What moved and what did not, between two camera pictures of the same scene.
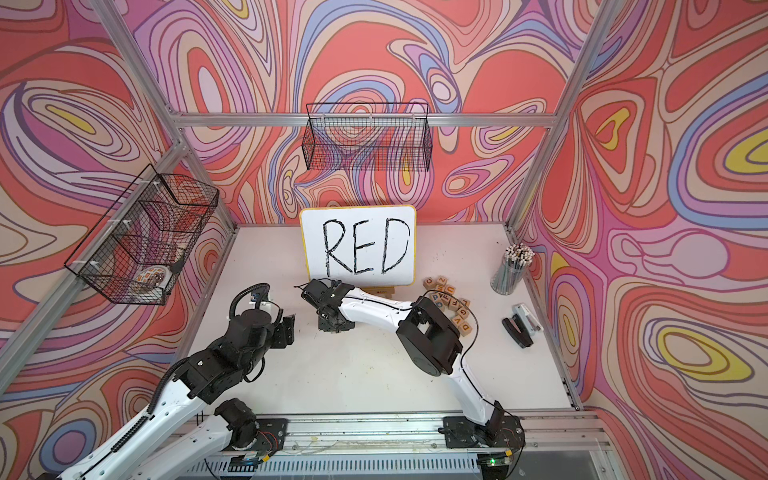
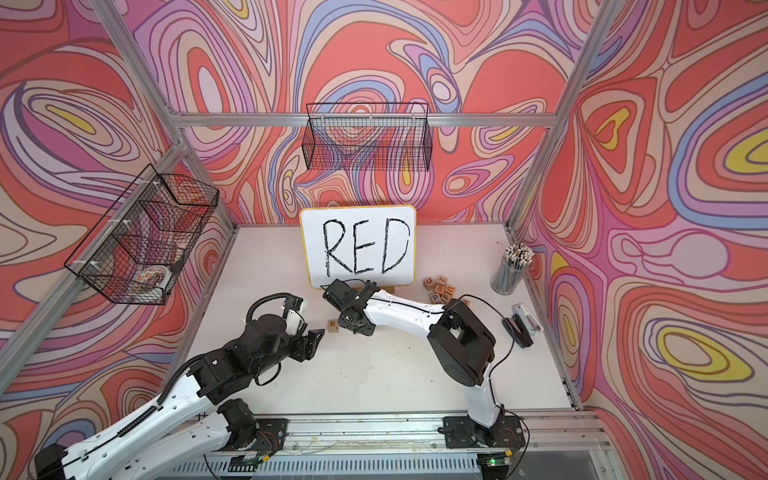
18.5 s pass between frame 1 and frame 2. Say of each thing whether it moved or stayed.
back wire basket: stayed
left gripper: moved
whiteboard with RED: stayed
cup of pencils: stayed
